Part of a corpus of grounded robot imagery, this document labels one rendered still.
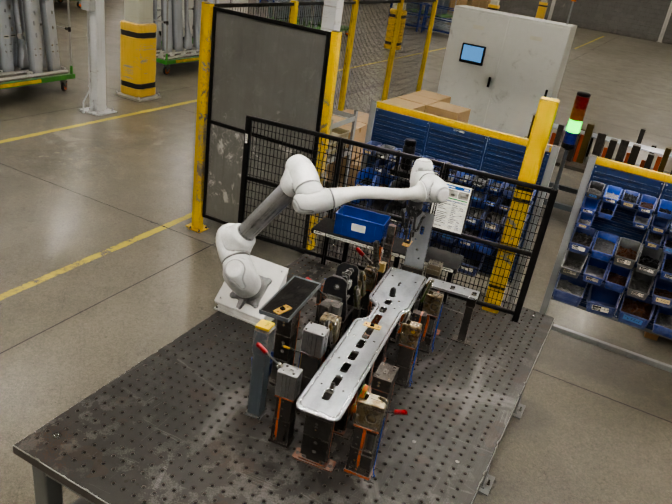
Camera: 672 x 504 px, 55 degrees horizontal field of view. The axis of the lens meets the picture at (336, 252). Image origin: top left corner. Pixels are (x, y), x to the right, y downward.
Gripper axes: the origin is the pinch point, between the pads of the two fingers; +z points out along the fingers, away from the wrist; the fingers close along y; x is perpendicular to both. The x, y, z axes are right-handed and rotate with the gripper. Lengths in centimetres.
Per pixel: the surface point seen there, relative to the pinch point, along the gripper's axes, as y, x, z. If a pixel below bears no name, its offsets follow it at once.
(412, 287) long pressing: 7.3, 2.0, 29.1
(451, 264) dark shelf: 21.1, 37.0, 26.0
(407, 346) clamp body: 18, -43, 36
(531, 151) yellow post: 46, 58, -43
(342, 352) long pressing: -5, -75, 29
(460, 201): 16, 54, -6
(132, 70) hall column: -549, 522, 87
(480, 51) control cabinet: -67, 642, -19
